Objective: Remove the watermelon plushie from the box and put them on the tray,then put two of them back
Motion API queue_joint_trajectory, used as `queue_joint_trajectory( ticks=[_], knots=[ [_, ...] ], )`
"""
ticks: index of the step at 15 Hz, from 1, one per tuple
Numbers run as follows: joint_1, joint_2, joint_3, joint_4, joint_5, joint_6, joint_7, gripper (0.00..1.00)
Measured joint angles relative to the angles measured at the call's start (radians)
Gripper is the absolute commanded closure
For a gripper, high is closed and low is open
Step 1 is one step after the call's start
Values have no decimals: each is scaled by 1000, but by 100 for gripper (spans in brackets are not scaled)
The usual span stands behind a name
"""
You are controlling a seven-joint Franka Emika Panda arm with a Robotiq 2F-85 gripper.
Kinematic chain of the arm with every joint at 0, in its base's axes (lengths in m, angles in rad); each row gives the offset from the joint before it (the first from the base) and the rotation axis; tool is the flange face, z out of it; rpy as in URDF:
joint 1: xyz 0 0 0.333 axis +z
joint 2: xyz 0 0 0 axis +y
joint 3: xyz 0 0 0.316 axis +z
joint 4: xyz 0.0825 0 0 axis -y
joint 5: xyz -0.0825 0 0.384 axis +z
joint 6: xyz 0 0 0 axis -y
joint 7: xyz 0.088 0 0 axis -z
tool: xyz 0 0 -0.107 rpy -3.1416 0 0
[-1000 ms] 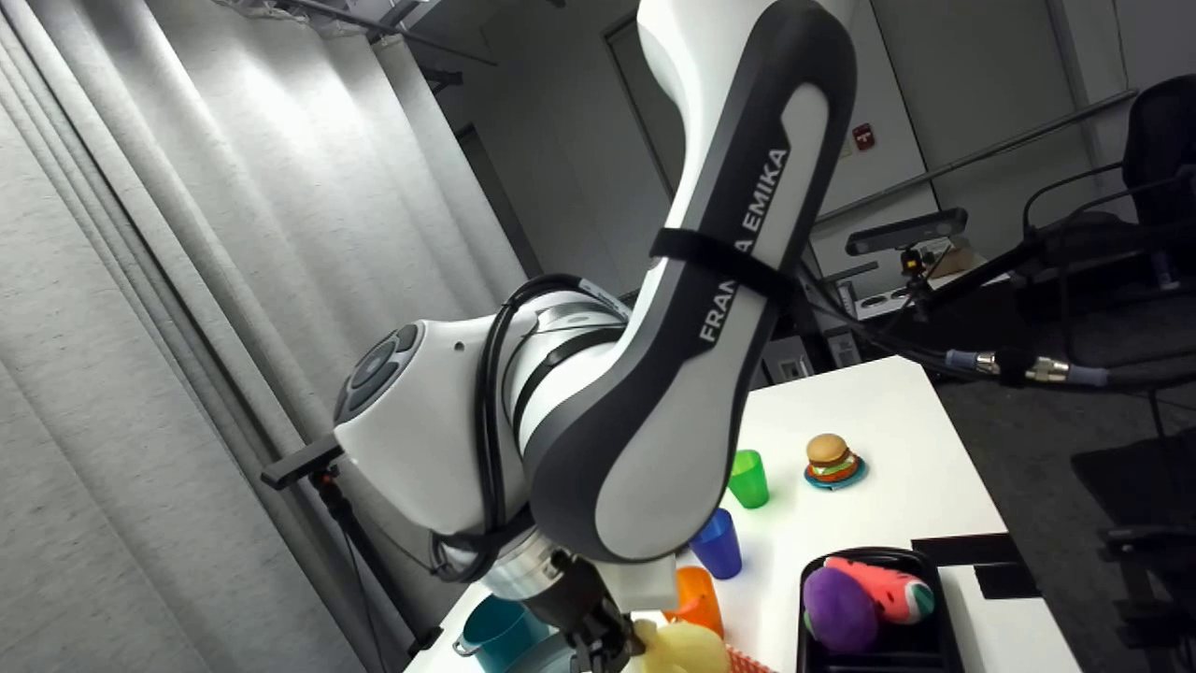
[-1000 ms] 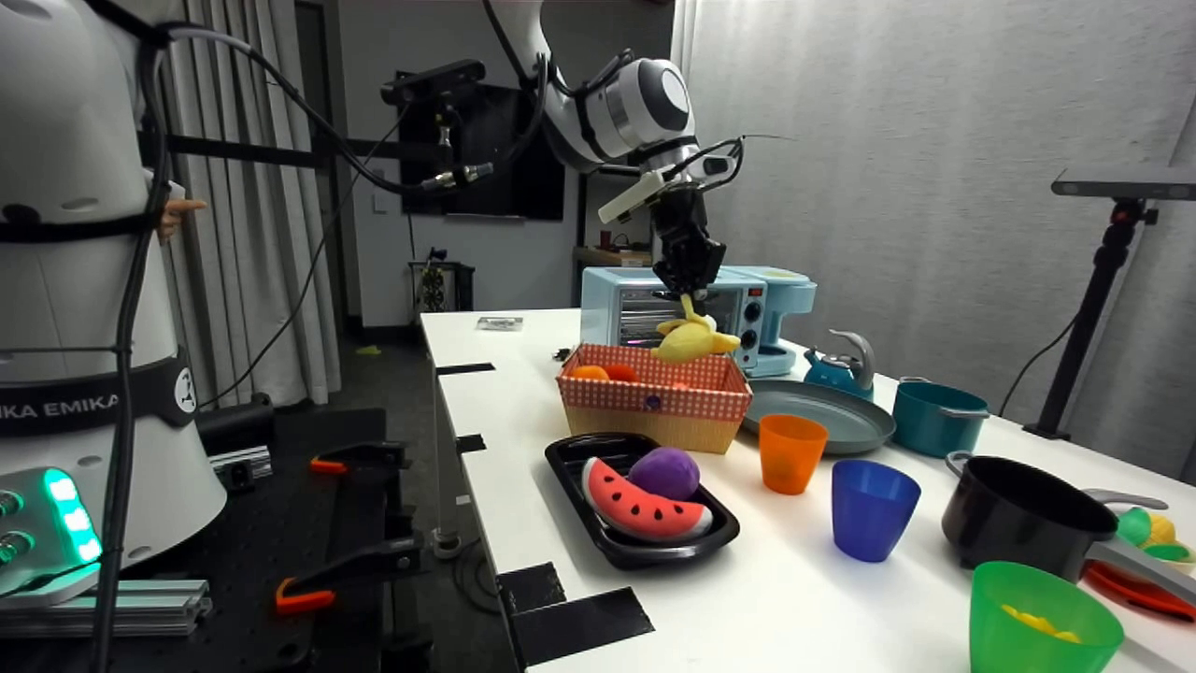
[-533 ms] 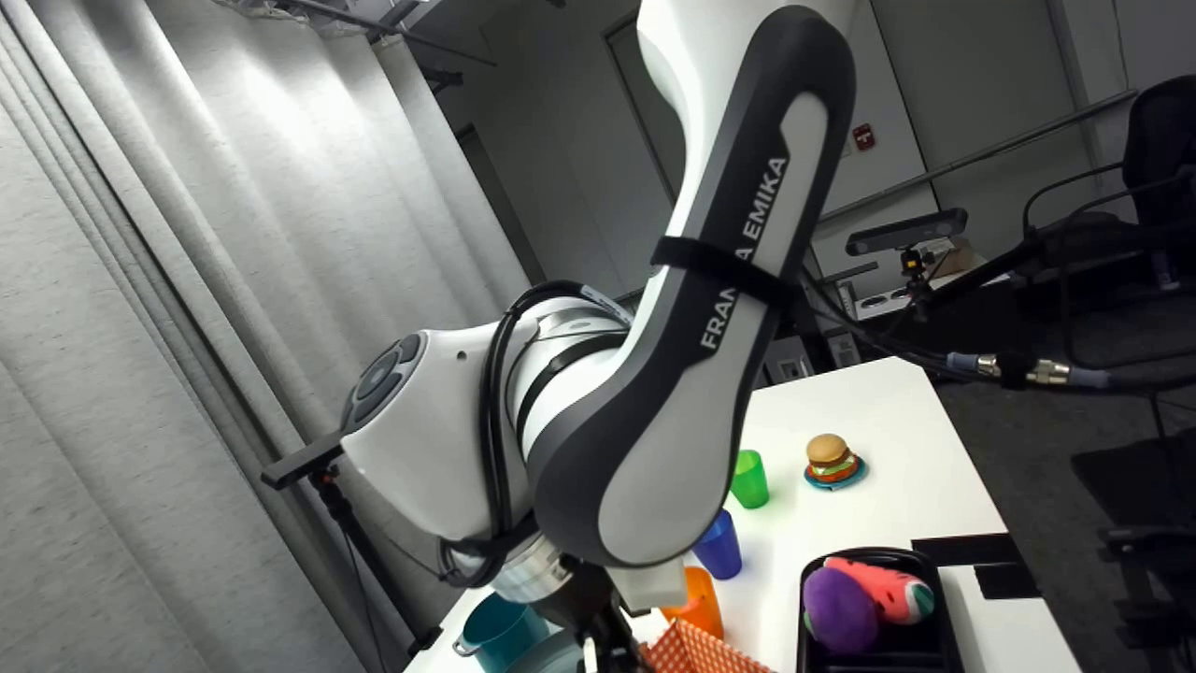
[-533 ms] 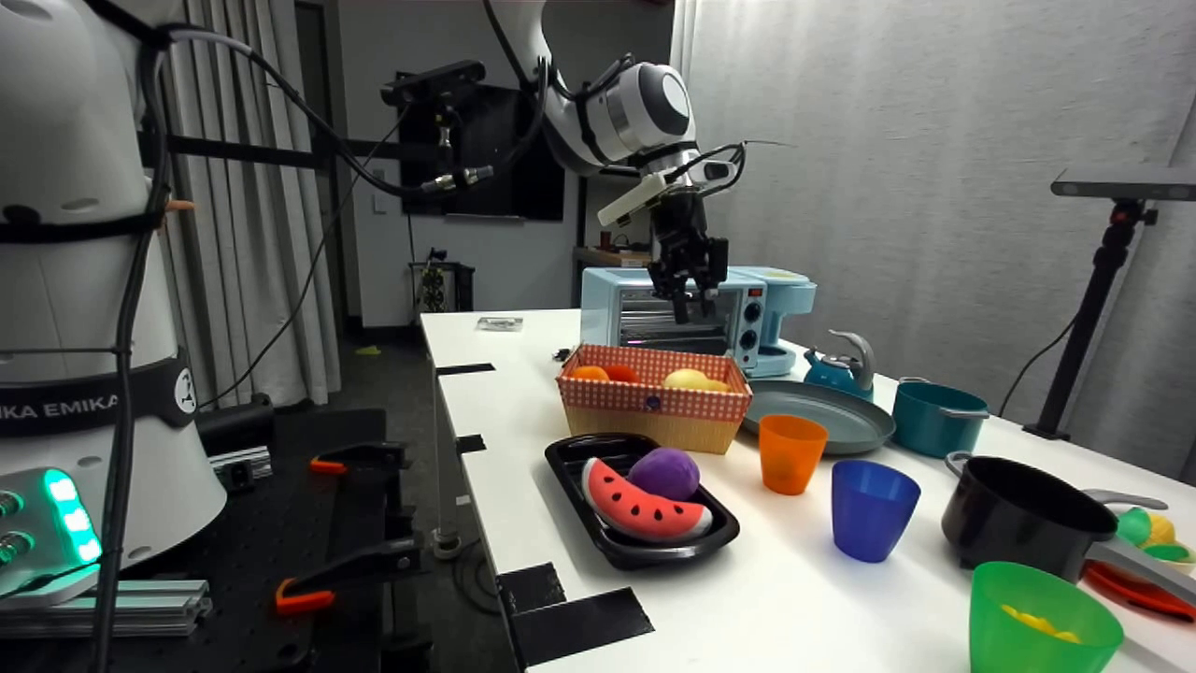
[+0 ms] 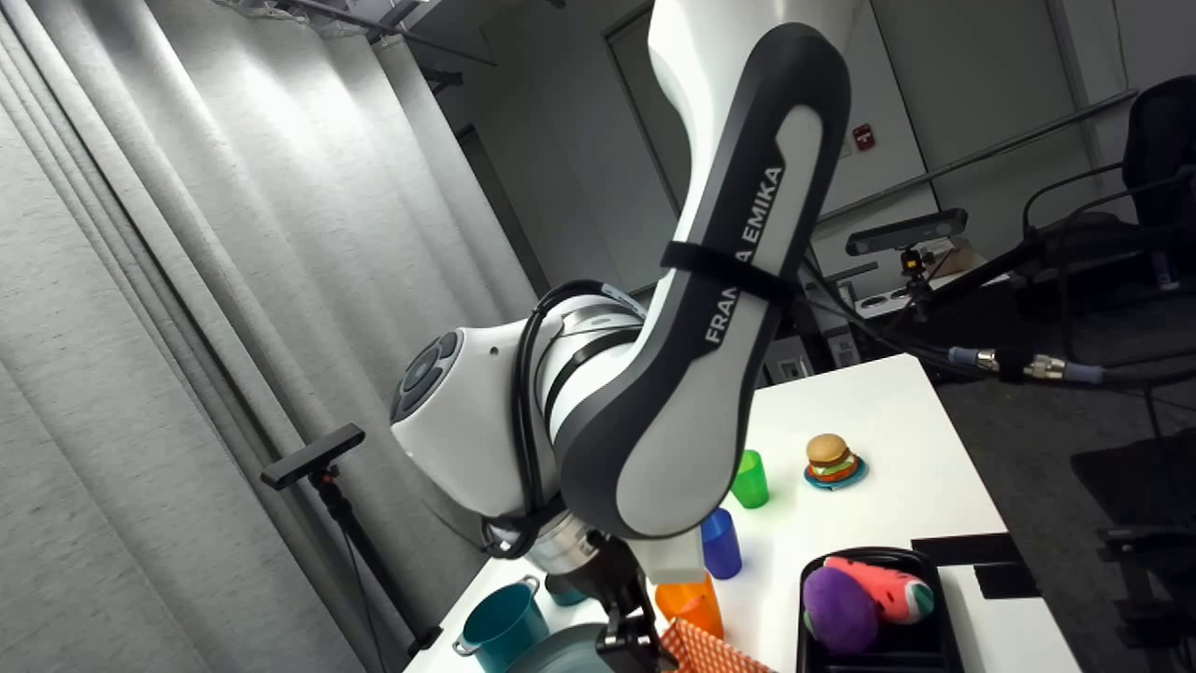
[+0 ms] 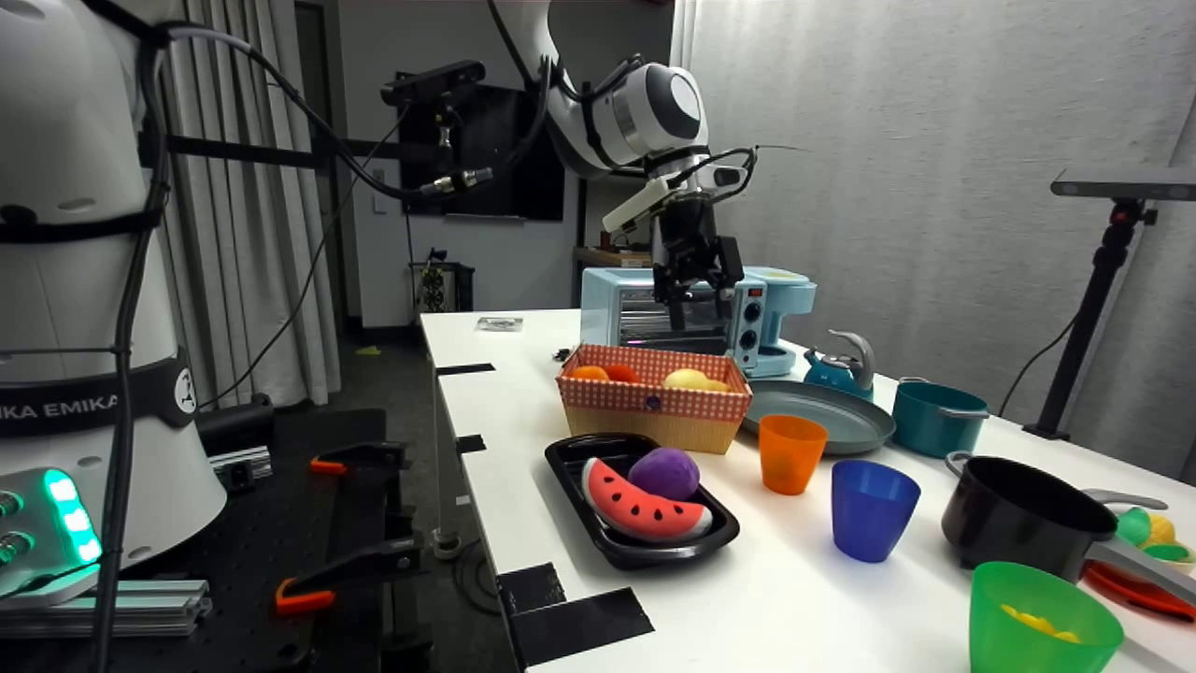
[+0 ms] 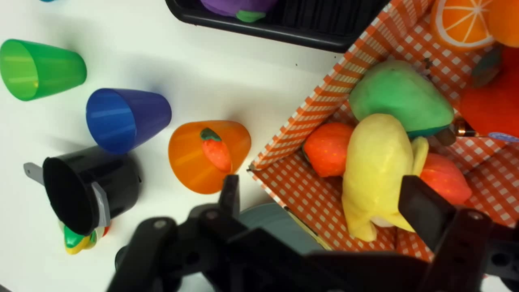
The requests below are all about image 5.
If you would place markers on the grey pleated curtain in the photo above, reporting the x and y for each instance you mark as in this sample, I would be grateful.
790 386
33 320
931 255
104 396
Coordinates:
187 313

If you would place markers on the purple eggplant plushie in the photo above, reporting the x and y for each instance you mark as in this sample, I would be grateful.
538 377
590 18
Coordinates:
844 613

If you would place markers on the black tripod stand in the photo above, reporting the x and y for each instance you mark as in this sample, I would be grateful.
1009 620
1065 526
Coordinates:
318 452

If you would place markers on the blue plastic cup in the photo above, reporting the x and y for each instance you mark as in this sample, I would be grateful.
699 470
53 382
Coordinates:
724 546

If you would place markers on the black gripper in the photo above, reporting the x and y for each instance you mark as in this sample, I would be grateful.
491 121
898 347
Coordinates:
611 573

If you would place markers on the black plastic tray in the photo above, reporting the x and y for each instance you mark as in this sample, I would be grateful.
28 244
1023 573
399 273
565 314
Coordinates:
936 648

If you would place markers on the green plastic cup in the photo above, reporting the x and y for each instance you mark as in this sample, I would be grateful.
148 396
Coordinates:
751 481

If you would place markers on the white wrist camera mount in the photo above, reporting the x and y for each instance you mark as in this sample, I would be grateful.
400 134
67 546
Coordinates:
679 556

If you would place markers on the red wall fire alarm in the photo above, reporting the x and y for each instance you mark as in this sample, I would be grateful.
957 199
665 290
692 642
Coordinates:
864 134

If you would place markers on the grey-blue toy plate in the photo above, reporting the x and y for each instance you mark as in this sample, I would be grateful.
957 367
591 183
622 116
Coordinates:
575 655

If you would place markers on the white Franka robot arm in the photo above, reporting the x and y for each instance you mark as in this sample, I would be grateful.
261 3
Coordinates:
695 374

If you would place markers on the black office chair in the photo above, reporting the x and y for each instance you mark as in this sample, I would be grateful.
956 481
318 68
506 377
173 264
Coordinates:
1153 163

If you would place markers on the teal toy pot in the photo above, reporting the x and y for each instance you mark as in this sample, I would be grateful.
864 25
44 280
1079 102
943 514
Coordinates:
506 630

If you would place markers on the toy burger with teal base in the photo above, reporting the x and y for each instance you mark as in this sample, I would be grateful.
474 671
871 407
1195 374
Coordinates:
830 457

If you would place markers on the watermelon slice plushie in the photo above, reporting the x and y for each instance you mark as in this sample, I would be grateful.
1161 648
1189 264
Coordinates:
891 587

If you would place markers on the orange checkered box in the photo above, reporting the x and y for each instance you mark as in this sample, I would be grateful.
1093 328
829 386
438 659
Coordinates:
717 655

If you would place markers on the orange plastic cup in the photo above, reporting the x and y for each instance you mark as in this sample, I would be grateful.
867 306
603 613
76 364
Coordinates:
692 603

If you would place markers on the small teal toy pan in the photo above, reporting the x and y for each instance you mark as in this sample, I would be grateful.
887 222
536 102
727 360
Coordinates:
565 597

